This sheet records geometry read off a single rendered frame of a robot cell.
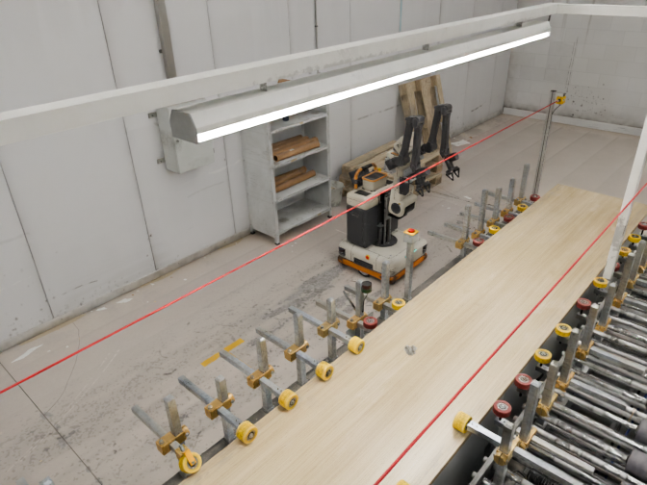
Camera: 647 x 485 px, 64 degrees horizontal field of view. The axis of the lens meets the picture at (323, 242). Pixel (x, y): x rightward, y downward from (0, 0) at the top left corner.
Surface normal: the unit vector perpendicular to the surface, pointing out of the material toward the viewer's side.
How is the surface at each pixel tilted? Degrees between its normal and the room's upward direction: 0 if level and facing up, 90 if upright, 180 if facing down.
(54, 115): 90
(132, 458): 0
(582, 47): 90
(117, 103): 90
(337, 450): 0
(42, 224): 90
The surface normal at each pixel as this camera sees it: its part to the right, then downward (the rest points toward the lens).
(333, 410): -0.03, -0.88
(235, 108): 0.63, -0.16
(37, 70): 0.74, 0.30
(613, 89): -0.67, 0.37
